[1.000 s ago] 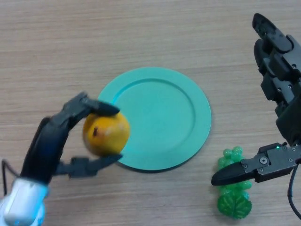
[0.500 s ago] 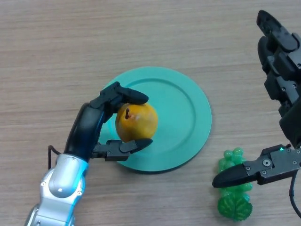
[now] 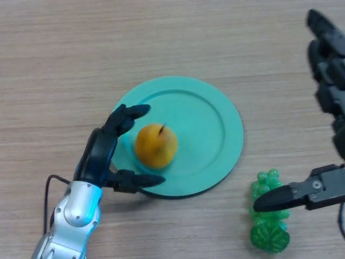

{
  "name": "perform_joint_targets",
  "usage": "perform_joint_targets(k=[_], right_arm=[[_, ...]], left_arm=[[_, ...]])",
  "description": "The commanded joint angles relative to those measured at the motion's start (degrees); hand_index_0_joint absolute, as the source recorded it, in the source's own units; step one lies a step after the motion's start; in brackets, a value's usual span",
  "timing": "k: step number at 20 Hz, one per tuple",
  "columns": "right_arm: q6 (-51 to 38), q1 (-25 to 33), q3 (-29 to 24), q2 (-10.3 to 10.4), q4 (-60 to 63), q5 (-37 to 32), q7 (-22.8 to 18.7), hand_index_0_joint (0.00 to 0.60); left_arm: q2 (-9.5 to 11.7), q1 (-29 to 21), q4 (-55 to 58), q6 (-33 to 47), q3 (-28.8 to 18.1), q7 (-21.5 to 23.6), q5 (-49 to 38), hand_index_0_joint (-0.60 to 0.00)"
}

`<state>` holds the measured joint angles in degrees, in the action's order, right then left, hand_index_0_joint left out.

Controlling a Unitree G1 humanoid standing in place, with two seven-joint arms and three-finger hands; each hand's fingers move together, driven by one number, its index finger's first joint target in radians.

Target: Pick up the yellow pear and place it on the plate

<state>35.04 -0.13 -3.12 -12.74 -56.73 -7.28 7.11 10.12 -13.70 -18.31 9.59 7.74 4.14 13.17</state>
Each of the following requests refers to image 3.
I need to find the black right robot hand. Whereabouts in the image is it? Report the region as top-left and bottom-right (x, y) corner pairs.
(253, 9), (345, 213)

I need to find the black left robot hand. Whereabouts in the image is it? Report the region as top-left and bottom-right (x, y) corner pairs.
(73, 104), (167, 194)

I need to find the yellow pear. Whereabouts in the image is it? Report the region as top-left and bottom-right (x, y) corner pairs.
(134, 122), (178, 170)

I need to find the green round plate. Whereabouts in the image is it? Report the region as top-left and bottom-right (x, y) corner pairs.
(109, 76), (244, 200)

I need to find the green plastic grape bunch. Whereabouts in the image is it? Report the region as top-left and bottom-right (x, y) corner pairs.
(249, 168), (291, 254)

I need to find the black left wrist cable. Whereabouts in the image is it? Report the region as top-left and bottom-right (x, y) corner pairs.
(44, 175), (73, 235)

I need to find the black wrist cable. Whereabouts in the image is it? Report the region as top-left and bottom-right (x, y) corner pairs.
(336, 202), (345, 230)
(44, 175), (73, 235)

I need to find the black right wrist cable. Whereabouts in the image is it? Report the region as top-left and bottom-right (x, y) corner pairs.
(336, 202), (345, 230)

